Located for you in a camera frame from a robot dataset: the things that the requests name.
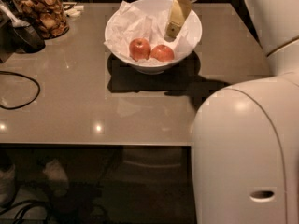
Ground white spoon handle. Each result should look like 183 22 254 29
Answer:
0 2 30 28

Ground glass jar of dried chips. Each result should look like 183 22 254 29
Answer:
12 0 69 39

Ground white crumpled paper liner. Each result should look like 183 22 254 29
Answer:
104 0 196 67

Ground white ceramic bowl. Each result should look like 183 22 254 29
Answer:
104 0 203 76

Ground black cables on floor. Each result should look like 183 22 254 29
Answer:
0 189 78 224

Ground white shoe right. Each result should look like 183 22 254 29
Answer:
43 159 69 197

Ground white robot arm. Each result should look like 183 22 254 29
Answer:
191 0 299 224

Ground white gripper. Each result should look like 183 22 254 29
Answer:
165 0 197 38

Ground red apple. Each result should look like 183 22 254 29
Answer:
150 45 175 62
129 38 151 61

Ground black cable on table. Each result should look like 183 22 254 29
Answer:
0 70 42 111

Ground small white items on table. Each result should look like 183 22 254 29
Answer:
64 4 84 18

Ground white shoe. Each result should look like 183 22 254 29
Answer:
0 165 16 207
43 159 69 197

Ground white shoe left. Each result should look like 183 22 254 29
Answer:
0 165 16 207

